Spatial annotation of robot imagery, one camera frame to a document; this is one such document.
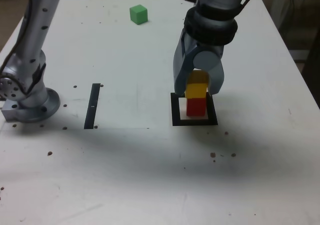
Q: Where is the dark wooden post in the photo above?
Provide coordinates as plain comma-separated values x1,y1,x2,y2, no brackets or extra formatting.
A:
301,26,320,91

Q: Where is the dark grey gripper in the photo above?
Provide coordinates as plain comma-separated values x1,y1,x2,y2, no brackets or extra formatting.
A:
173,30,226,97

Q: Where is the white metal rack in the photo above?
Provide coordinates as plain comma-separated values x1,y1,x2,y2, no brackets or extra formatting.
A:
269,0,312,33

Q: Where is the black tape strip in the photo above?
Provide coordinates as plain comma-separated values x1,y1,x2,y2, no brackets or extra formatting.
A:
83,83,101,130

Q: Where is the green cube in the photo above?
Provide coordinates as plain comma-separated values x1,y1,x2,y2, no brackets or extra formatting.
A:
129,4,148,26

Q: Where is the grey flat board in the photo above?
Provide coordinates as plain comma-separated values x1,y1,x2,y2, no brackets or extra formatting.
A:
289,48,313,61

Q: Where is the yellow cube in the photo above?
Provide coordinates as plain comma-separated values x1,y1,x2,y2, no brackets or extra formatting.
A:
184,71,210,100

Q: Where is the black tape square outline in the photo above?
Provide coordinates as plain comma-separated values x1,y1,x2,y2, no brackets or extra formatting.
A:
170,91,218,127

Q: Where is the red cube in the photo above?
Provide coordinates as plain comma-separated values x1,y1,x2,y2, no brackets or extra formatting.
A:
186,97,207,118

